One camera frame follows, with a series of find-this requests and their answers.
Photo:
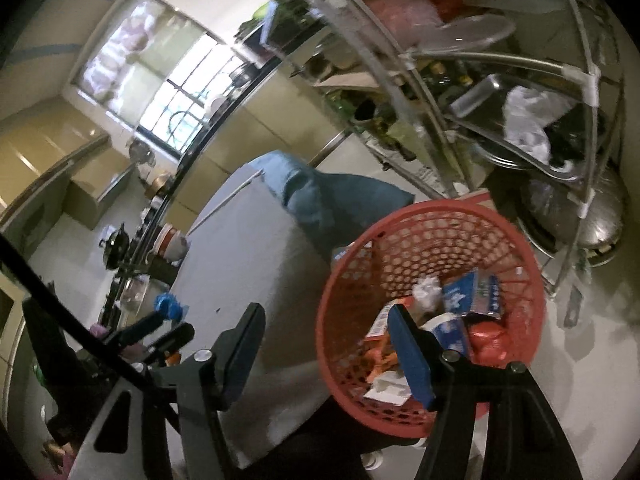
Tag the black wok with lid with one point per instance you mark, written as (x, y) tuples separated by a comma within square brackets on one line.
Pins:
[(116, 246)]

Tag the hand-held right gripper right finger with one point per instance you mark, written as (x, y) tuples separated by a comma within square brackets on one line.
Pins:
[(410, 355)]

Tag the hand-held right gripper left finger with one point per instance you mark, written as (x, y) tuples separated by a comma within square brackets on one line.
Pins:
[(245, 350)]

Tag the red plastic basket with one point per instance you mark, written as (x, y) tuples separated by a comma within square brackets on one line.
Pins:
[(450, 240)]

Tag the large red plastic bag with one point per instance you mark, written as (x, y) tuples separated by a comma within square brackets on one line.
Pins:
[(415, 5)]

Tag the orange white cardboard box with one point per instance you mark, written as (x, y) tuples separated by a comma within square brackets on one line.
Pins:
[(382, 317)]

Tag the round metal lid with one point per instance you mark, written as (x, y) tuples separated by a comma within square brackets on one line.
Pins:
[(465, 32)]

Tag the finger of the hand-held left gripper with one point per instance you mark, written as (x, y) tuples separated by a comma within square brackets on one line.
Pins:
[(170, 340), (137, 327)]

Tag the red-banded white bowl stack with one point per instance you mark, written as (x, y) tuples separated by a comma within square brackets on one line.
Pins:
[(172, 242)]

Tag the dark green cup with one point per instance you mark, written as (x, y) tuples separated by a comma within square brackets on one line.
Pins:
[(160, 267)]

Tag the yellow kitchen cabinets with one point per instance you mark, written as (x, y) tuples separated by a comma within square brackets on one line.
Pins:
[(270, 125)]

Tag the yellow wall cabinets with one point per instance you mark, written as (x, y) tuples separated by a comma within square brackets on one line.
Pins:
[(45, 160)]

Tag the white blue tissue packet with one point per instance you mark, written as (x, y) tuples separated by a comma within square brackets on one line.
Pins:
[(475, 294)]

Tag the blue tablecloth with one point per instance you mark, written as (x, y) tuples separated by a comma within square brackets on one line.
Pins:
[(330, 200)]

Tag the barred window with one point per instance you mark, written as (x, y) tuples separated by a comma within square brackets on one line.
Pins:
[(195, 100)]

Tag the white plastic bag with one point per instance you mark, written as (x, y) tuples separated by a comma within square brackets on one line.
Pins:
[(530, 120)]

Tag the large steel pot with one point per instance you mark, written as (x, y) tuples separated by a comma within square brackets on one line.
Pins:
[(570, 220)]

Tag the white blue paper cup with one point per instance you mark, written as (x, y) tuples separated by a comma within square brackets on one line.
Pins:
[(447, 332)]

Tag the metal tray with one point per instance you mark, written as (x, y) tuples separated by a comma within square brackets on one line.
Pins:
[(480, 105)]

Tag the white paper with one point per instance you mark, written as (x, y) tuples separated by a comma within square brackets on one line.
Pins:
[(426, 291)]

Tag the orange wrapper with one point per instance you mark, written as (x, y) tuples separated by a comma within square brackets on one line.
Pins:
[(381, 360)]

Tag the metal storage rack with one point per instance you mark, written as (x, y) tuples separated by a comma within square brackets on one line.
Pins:
[(500, 125)]

